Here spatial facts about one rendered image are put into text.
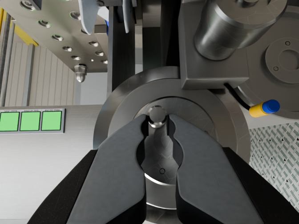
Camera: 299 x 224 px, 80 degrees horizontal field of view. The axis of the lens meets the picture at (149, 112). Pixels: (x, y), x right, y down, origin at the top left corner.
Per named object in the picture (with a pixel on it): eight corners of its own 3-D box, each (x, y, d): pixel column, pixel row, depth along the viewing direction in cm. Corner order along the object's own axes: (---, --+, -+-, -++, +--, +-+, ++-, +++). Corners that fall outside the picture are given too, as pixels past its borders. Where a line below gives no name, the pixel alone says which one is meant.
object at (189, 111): (168, 208, 14) (109, 133, 15) (166, 200, 16) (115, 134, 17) (238, 145, 15) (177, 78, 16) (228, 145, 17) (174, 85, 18)
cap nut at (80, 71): (84, 65, 51) (84, 80, 50) (89, 70, 54) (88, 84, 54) (72, 65, 51) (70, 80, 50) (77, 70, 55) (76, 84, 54)
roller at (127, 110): (236, 80, 17) (240, 214, 15) (186, 118, 42) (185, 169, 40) (113, 74, 17) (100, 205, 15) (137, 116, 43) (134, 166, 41)
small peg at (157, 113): (168, 123, 12) (148, 126, 12) (166, 127, 15) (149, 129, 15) (166, 103, 13) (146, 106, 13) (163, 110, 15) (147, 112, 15)
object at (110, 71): (114, -57, 22) (111, 92, 18) (135, 47, 45) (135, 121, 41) (110, -57, 22) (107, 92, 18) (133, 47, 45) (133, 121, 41)
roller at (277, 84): (342, 2, 18) (369, 119, 16) (233, 84, 43) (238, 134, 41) (223, 6, 19) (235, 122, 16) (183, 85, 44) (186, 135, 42)
